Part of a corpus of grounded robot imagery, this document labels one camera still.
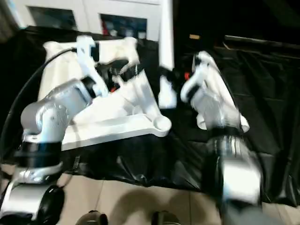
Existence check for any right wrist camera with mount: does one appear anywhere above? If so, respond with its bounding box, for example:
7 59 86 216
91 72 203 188
180 51 220 101

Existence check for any long black bar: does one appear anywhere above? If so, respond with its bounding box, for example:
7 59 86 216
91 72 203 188
224 35 300 47

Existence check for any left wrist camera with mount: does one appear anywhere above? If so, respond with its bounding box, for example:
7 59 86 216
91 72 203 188
76 35 110 98

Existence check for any white cabinet with glass doors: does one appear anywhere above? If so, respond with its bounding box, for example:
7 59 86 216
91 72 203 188
14 0 174 39

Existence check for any black glossy mat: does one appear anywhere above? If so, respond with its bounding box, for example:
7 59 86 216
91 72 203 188
0 25 300 207

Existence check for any grey curtain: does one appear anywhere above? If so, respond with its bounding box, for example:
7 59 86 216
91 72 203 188
0 0 22 31

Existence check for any dark left robot foot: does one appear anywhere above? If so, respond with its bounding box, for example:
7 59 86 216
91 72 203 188
79 210 109 225

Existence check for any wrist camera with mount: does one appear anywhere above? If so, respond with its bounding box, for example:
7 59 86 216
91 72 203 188
180 51 220 101
76 35 110 98

